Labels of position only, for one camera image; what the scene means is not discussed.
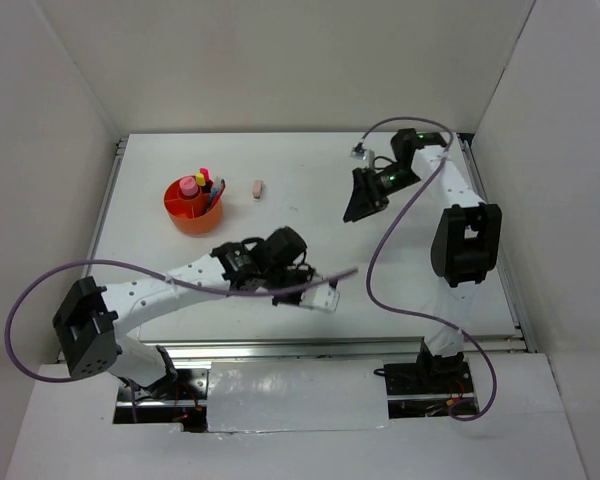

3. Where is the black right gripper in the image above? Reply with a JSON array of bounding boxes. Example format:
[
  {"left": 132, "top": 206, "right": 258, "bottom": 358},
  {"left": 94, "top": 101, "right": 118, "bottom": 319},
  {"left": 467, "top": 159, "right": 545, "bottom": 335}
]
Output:
[{"left": 342, "top": 165, "right": 421, "bottom": 223}]

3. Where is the pink eraser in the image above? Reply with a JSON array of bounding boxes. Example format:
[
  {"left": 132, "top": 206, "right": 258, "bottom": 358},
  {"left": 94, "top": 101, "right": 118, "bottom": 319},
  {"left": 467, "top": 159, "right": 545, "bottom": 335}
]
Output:
[{"left": 252, "top": 180, "right": 265, "bottom": 201}]

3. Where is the red pen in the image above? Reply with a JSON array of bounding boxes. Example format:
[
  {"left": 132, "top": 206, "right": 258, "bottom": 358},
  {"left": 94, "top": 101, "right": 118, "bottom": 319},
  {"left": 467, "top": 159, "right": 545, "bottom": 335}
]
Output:
[{"left": 206, "top": 180, "right": 222, "bottom": 211}]

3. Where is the blue patterned pen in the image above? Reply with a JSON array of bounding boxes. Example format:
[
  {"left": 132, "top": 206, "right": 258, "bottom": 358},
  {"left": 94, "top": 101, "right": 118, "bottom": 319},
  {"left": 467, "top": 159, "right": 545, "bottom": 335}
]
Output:
[{"left": 206, "top": 178, "right": 226, "bottom": 212}]

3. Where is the yellow highlighter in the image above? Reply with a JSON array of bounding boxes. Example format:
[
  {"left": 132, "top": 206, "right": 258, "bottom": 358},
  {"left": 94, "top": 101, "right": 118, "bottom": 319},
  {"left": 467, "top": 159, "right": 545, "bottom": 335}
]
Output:
[{"left": 194, "top": 173, "right": 206, "bottom": 187}]

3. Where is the pink highlighter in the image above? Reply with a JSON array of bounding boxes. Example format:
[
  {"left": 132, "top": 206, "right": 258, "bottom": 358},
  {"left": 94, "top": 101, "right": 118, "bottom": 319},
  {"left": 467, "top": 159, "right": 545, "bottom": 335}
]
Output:
[{"left": 199, "top": 168, "right": 210, "bottom": 183}]

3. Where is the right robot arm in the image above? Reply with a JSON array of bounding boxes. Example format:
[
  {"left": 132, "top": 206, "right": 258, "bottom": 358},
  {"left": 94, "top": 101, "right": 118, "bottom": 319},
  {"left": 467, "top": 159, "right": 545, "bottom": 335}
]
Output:
[{"left": 343, "top": 129, "right": 502, "bottom": 392}]

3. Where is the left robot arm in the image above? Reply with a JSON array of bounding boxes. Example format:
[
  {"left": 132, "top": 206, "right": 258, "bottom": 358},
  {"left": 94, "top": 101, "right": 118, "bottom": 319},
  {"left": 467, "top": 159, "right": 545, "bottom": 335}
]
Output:
[{"left": 53, "top": 227, "right": 316, "bottom": 399}]

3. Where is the orange round organizer container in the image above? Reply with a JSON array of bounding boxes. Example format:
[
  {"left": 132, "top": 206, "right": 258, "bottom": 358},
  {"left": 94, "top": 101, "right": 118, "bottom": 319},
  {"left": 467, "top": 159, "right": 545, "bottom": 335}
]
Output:
[{"left": 163, "top": 177, "right": 224, "bottom": 235}]

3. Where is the white foil cover sheet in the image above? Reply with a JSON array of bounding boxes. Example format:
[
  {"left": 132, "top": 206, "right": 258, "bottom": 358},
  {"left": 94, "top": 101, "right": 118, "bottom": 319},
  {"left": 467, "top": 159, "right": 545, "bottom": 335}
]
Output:
[{"left": 207, "top": 359, "right": 389, "bottom": 433}]

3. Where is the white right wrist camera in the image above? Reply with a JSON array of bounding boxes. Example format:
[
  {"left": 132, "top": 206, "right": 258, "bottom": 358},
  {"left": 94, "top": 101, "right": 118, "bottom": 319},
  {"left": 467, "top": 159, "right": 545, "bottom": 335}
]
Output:
[{"left": 350, "top": 143, "right": 374, "bottom": 162}]

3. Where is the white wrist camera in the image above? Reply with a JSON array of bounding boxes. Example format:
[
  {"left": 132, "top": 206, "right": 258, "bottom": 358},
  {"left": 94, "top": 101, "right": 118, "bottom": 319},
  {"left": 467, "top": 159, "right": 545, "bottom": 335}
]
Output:
[
  {"left": 350, "top": 143, "right": 374, "bottom": 162},
  {"left": 299, "top": 283, "right": 340, "bottom": 313}
]

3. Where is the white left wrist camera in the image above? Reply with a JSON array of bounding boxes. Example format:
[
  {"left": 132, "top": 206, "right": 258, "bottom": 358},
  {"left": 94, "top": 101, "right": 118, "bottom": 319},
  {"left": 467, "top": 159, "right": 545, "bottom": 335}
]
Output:
[{"left": 299, "top": 283, "right": 340, "bottom": 313}]

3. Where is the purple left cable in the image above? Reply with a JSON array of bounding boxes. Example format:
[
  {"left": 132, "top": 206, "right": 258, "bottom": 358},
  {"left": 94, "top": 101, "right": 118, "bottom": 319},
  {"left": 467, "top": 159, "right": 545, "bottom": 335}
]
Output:
[{"left": 4, "top": 259, "right": 359, "bottom": 424}]

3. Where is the purple cable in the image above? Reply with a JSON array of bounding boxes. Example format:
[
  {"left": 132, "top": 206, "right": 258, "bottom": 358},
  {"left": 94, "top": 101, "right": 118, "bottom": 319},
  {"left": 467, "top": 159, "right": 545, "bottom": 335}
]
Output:
[
  {"left": 4, "top": 259, "right": 359, "bottom": 424},
  {"left": 359, "top": 116, "right": 498, "bottom": 422}
]

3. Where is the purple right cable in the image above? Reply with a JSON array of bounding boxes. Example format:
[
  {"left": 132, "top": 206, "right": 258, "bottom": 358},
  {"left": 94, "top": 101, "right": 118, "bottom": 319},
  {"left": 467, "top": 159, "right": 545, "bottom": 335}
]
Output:
[{"left": 359, "top": 116, "right": 498, "bottom": 422}]

